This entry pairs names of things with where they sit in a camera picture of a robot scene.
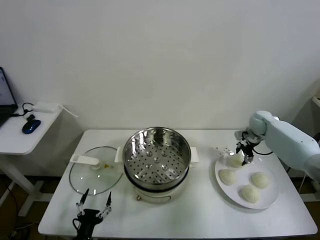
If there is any white hanging cable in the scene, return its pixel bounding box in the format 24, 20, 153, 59
298, 174, 307, 194

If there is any white side table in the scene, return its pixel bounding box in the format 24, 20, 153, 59
0, 107, 63, 217

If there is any stainless steel steamer basket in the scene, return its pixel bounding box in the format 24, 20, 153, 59
123, 126, 192, 186

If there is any white steamed baozi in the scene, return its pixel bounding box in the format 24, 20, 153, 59
250, 171, 271, 189
228, 154, 245, 168
240, 184, 262, 203
218, 169, 237, 186

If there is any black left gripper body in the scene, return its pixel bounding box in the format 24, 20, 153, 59
79, 209, 104, 240

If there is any black laptop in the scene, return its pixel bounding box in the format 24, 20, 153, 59
0, 66, 20, 128

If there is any white power adapter box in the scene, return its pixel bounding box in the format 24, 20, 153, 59
32, 101, 58, 114

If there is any glass lid with white handle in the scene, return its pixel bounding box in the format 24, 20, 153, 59
69, 146, 125, 196

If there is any blue computer mouse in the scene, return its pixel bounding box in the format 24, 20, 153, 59
21, 119, 42, 135

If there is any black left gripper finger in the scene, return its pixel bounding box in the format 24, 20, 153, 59
76, 188, 90, 216
98, 190, 113, 219

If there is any stainless steel steamer pot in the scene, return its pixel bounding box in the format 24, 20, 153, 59
114, 146, 201, 205

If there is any black cable with dongle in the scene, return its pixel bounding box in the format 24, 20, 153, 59
11, 102, 36, 123

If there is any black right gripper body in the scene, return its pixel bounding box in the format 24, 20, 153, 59
238, 138, 255, 158

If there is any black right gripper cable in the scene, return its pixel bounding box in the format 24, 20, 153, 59
251, 146, 275, 156

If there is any large white plate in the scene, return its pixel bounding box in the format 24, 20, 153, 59
214, 149, 282, 210

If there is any white plastic stick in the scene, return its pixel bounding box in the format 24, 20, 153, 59
57, 104, 79, 118

